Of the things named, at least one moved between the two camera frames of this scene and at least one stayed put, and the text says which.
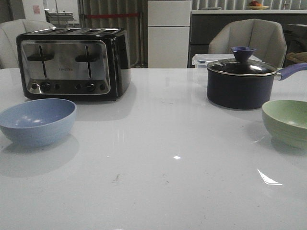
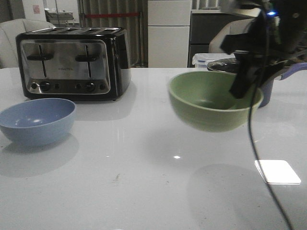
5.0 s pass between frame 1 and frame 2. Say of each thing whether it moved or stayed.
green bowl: moved
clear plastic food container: stayed
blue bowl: stayed
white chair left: stayed
